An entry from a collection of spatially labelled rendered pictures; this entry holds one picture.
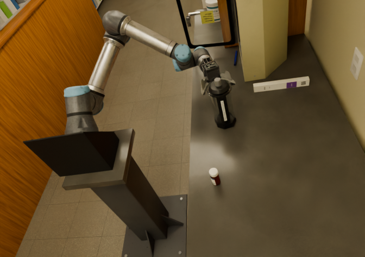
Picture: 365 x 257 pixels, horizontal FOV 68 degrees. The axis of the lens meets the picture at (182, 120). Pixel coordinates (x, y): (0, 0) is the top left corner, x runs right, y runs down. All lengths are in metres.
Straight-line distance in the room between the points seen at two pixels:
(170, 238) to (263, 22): 1.55
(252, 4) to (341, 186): 0.82
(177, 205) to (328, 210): 1.34
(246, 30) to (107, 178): 0.96
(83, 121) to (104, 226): 1.27
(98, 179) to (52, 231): 1.34
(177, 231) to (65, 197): 1.13
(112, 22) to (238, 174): 0.89
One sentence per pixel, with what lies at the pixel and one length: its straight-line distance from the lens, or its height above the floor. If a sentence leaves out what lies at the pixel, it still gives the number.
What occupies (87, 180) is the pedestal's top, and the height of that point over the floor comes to 0.94.
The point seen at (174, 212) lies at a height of 0.02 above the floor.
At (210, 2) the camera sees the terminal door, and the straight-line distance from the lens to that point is 1.66.
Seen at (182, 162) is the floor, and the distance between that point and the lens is 2.43.
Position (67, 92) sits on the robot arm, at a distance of 1.35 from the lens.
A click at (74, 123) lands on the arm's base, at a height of 1.19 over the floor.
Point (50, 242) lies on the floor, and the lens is 2.63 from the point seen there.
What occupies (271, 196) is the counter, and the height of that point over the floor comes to 0.94.
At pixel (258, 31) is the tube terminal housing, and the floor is 1.23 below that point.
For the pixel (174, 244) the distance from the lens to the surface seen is 2.11.
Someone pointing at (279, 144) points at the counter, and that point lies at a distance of 1.25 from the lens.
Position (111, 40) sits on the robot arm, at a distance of 1.49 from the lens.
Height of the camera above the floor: 1.94
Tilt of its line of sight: 45 degrees down
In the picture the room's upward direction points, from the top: 20 degrees counter-clockwise
